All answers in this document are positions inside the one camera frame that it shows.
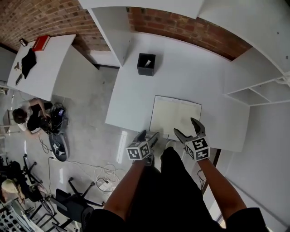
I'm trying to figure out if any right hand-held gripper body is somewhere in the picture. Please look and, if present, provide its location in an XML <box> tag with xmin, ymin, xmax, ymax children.
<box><xmin>184</xmin><ymin>135</ymin><xmax>211</xmax><ymax>162</ymax></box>

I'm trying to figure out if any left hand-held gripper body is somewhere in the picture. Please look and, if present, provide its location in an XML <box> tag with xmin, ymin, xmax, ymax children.
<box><xmin>126</xmin><ymin>138</ymin><xmax>157</xmax><ymax>166</ymax></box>

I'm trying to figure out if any blue cover notebook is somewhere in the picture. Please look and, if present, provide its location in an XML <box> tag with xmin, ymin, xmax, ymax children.
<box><xmin>149</xmin><ymin>95</ymin><xmax>202</xmax><ymax>136</ymax></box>

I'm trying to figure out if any person's left forearm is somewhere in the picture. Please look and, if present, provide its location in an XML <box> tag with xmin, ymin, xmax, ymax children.
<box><xmin>103</xmin><ymin>159</ymin><xmax>147</xmax><ymax>224</ymax></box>

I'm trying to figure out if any person's right forearm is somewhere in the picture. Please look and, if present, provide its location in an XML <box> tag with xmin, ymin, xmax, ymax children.
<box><xmin>199</xmin><ymin>158</ymin><xmax>247</xmax><ymax>224</ymax></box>

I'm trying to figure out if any person's white shoe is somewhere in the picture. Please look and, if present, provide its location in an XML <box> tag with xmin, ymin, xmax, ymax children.
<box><xmin>165</xmin><ymin>139</ymin><xmax>179</xmax><ymax>150</ymax></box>

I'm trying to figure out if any person's black clothing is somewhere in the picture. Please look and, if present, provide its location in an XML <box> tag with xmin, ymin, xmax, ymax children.
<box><xmin>79</xmin><ymin>146</ymin><xmax>270</xmax><ymax>232</ymax></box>

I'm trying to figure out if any white desk with hutch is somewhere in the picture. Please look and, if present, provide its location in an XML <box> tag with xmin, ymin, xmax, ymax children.
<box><xmin>78</xmin><ymin>0</ymin><xmax>290</xmax><ymax>153</ymax></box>

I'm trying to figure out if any black square pen holder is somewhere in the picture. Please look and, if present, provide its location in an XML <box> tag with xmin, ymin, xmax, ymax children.
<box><xmin>137</xmin><ymin>53</ymin><xmax>156</xmax><ymax>76</ymax></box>

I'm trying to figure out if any open grey suitcase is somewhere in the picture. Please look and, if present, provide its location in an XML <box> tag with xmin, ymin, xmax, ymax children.
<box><xmin>48</xmin><ymin>103</ymin><xmax>69</xmax><ymax>162</ymax></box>

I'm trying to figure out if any black office chair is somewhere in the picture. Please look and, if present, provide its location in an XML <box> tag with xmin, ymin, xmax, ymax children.
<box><xmin>0</xmin><ymin>154</ymin><xmax>44</xmax><ymax>200</ymax></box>
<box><xmin>55</xmin><ymin>176</ymin><xmax>105</xmax><ymax>232</ymax></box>

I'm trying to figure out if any white side table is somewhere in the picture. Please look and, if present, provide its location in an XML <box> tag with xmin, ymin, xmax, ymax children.
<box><xmin>6</xmin><ymin>34</ymin><xmax>114</xmax><ymax>102</ymax></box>

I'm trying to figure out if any wooden stool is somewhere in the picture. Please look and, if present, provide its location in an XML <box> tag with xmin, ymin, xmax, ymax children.
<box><xmin>2</xmin><ymin>108</ymin><xmax>19</xmax><ymax>135</ymax></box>

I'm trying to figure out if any black cloth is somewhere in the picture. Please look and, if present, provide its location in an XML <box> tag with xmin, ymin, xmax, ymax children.
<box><xmin>21</xmin><ymin>48</ymin><xmax>37</xmax><ymax>79</ymax></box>

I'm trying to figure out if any red book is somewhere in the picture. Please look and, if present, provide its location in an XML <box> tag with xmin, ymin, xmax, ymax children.
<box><xmin>31</xmin><ymin>35</ymin><xmax>51</xmax><ymax>52</ymax></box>

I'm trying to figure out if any white cable bundle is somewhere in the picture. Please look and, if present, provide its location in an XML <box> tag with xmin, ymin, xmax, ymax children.
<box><xmin>95</xmin><ymin>164</ymin><xmax>121</xmax><ymax>193</ymax></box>

